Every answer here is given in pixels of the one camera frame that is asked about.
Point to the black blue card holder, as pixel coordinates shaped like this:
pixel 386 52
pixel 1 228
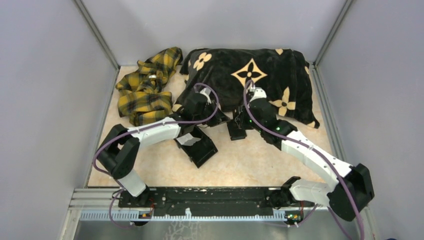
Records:
pixel 235 130

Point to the yellow plaid cloth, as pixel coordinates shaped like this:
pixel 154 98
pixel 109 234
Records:
pixel 142 98

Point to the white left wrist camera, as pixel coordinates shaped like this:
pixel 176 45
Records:
pixel 206 92

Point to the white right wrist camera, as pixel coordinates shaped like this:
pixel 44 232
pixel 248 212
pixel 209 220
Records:
pixel 256 93

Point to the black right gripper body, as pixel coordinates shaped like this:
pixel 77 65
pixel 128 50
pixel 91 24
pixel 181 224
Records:
pixel 260 131

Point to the black floral pillow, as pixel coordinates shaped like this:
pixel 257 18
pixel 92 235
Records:
pixel 282 73

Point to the aluminium front frame rail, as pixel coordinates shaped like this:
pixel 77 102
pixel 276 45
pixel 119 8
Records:
pixel 103 198

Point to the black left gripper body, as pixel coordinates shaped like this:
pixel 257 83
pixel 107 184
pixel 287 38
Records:
pixel 208 110

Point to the black plastic card tray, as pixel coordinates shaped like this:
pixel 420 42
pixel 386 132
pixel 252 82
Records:
pixel 201 151

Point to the white credit card stack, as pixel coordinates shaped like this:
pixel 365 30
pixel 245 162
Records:
pixel 188 140

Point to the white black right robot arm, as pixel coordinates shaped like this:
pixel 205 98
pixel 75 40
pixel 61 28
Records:
pixel 345 189

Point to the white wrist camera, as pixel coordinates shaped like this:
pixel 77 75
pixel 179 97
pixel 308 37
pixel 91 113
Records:
pixel 256 93
pixel 206 92

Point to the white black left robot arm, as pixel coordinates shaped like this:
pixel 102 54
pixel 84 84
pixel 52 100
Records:
pixel 118 152

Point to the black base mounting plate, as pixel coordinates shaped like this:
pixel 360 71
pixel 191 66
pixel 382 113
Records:
pixel 211 201

